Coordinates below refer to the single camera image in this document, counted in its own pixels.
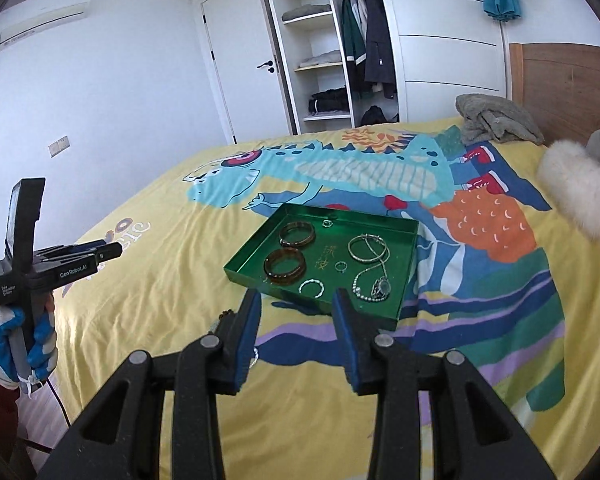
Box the brown beaded bracelet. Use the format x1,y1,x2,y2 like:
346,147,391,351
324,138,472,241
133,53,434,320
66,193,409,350
211,308,237,333

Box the amber brown bangle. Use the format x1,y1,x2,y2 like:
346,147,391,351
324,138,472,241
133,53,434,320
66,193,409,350
263,247,307,285

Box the green hanging jacket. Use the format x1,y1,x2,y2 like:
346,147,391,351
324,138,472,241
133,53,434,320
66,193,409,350
341,0,368,101

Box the black folded clothes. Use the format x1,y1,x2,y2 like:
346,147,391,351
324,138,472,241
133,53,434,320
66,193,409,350
307,87,350,115

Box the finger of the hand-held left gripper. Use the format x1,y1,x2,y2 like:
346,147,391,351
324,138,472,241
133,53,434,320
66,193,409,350
77,241,124,267
34,243,103,261

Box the wooden headboard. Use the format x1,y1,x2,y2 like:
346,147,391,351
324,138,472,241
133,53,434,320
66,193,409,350
509,42,600,133

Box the yellow dinosaur printed bedsheet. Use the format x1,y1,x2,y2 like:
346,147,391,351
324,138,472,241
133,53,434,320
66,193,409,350
45,116,600,480

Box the green jewelry tray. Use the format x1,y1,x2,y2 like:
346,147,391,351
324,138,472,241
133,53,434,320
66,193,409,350
223,203,421,332

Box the white door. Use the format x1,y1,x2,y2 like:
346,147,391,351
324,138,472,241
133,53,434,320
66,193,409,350
200,0,291,143

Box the grey folded sweater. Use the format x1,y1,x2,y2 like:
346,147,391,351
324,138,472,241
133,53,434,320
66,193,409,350
281,4,332,23

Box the dark hanging jacket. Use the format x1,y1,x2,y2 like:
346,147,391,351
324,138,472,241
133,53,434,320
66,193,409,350
362,0,397,98

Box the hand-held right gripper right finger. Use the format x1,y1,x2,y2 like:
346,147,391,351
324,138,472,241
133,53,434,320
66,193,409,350
331,287,558,480

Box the tortoiseshell brown bangle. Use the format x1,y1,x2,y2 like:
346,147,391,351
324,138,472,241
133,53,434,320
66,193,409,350
278,220,316,248

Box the white fluffy fur piece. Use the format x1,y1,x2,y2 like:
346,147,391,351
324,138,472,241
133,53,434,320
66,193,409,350
537,140,600,253

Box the grey crumpled cloth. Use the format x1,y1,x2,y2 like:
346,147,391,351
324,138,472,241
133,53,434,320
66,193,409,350
455,93,546,147

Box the white wardrobe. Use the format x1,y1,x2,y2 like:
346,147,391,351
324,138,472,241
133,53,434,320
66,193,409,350
257,0,556,136

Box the black cable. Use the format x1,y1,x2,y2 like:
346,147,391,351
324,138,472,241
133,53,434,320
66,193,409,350
25,377,73,456

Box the thin silver bangle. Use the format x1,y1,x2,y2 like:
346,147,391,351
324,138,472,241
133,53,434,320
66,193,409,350
347,234,388,265

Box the black bag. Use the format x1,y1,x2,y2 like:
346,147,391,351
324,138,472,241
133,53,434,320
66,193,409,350
360,105,400,127

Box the light grey folded clothes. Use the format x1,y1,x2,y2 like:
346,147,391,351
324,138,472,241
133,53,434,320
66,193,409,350
300,50,342,68

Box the white air conditioner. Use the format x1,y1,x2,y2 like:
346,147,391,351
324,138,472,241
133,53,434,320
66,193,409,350
0,0,92,46

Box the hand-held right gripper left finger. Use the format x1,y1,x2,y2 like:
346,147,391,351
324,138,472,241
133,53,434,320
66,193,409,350
35,288,262,480

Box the silver beaded necklace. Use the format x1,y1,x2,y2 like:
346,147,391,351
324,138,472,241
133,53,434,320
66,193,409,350
352,232,393,303

